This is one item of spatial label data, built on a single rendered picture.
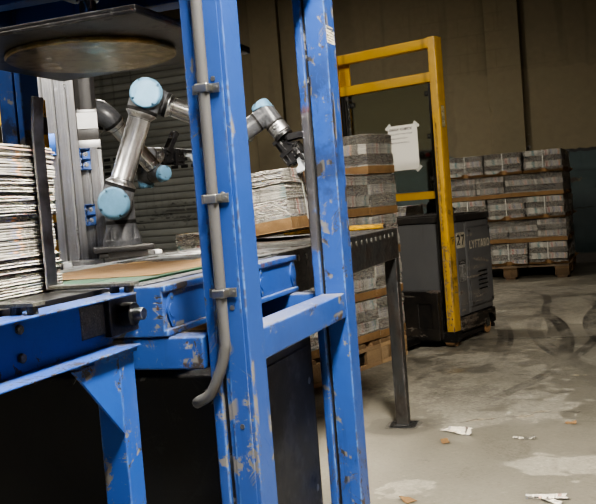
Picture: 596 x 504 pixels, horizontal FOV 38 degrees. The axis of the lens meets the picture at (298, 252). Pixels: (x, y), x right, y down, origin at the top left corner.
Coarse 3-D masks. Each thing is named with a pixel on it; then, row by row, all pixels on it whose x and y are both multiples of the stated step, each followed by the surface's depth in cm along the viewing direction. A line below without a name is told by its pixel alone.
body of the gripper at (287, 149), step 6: (282, 132) 321; (288, 132) 322; (276, 138) 322; (282, 138) 323; (276, 144) 324; (282, 144) 323; (288, 144) 322; (294, 144) 320; (300, 144) 322; (282, 150) 323; (288, 150) 320; (294, 150) 319; (282, 156) 321; (288, 156) 321; (294, 156) 320; (288, 162) 321; (294, 162) 324
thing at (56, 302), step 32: (0, 320) 116; (32, 320) 127; (64, 320) 135; (96, 320) 143; (128, 320) 147; (0, 352) 120; (32, 352) 127; (64, 352) 134; (96, 352) 139; (0, 384) 117
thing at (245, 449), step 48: (192, 48) 149; (192, 96) 150; (240, 96) 153; (192, 144) 150; (240, 144) 151; (240, 192) 150; (240, 240) 149; (240, 288) 150; (240, 336) 150; (240, 384) 151; (240, 432) 152; (240, 480) 152
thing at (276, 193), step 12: (288, 168) 311; (252, 180) 309; (264, 180) 307; (276, 180) 306; (288, 180) 308; (252, 192) 310; (264, 192) 308; (276, 192) 307; (288, 192) 308; (300, 192) 319; (264, 204) 309; (276, 204) 307; (288, 204) 306; (300, 204) 319; (264, 216) 309; (276, 216) 307; (288, 216) 306; (300, 228) 316
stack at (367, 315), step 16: (352, 224) 465; (192, 240) 402; (368, 272) 475; (368, 288) 474; (368, 304) 473; (368, 320) 472; (368, 352) 471; (320, 368) 435; (368, 368) 471; (320, 384) 435
